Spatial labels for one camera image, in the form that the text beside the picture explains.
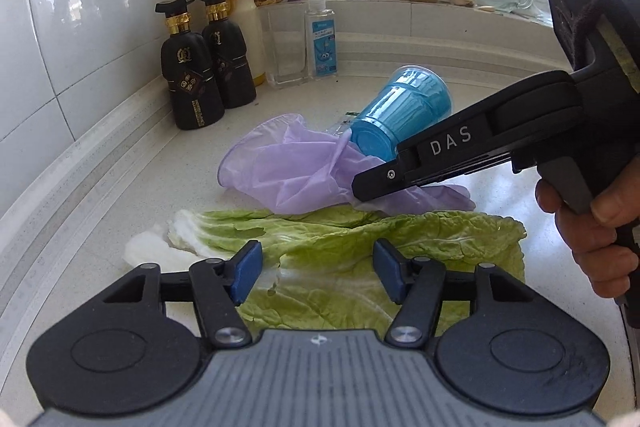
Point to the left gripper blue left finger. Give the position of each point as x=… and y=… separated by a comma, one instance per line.
x=213, y=279

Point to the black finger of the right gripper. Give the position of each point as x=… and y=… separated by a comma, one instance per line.
x=512, y=125

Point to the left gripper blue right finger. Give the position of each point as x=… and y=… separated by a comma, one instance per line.
x=418, y=277

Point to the blue plastic cup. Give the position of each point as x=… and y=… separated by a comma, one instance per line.
x=413, y=100

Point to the purple rubber glove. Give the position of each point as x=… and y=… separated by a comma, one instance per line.
x=292, y=170

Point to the right human hand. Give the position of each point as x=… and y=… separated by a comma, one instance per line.
x=592, y=236

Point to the green cabbage leaf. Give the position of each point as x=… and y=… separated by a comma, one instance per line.
x=318, y=270

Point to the green white sachet wrapper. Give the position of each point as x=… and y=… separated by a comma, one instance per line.
x=343, y=123

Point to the clear spray bottle blue label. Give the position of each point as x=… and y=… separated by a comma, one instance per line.
x=320, y=33

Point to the black bottle gold collar front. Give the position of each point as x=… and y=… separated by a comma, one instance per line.
x=188, y=69

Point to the black bottle gold collar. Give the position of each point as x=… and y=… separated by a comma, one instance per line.
x=188, y=69
x=227, y=48

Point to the clear rectangular glass container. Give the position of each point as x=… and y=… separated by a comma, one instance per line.
x=285, y=44

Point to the black bottle gold collar rear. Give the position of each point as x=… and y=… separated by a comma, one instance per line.
x=227, y=48

